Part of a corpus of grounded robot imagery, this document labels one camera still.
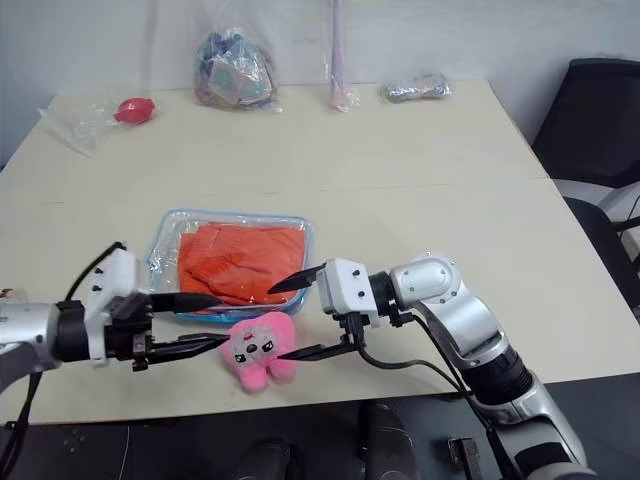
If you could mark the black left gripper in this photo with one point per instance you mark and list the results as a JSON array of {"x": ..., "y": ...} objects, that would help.
[{"x": 127, "y": 330}]

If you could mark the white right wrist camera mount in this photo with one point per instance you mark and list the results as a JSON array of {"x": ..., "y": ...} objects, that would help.
[{"x": 345, "y": 285}]

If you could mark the pink plush toy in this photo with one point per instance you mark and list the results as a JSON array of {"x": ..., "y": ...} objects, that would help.
[{"x": 257, "y": 350}]

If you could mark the flat clear plastic bag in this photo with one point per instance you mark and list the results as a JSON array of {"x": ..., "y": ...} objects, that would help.
[{"x": 80, "y": 125}]

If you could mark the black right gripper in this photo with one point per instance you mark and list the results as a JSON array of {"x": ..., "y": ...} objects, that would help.
[{"x": 353, "y": 327}]

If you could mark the pink rod in plastic sleeve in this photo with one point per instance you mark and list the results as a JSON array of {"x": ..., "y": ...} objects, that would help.
[{"x": 337, "y": 60}]

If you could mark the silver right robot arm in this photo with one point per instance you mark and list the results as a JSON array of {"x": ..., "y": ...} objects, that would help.
[{"x": 465, "y": 320}]

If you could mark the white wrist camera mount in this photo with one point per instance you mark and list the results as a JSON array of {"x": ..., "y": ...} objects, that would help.
[
  {"x": 345, "y": 285},
  {"x": 116, "y": 272}
]

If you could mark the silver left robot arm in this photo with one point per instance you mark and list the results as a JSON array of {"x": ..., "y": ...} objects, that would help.
[{"x": 27, "y": 325}]

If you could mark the red rounded object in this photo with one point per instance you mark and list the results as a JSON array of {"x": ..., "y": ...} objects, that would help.
[{"x": 134, "y": 110}]

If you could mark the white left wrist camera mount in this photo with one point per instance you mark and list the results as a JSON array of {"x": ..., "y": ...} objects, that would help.
[{"x": 116, "y": 272}]

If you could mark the clear bag of colourful items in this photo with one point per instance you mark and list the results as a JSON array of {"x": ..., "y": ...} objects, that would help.
[{"x": 232, "y": 75}]

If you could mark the black office chair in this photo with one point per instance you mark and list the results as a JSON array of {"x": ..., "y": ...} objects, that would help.
[{"x": 585, "y": 140}]

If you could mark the orange cloth in plastic bag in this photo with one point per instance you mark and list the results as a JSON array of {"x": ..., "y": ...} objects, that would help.
[{"x": 167, "y": 235}]

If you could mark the small black block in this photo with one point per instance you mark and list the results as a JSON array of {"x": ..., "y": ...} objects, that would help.
[{"x": 461, "y": 457}]

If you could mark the small iridescent wrapped package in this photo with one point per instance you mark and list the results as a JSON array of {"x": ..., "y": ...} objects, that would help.
[{"x": 417, "y": 89}]

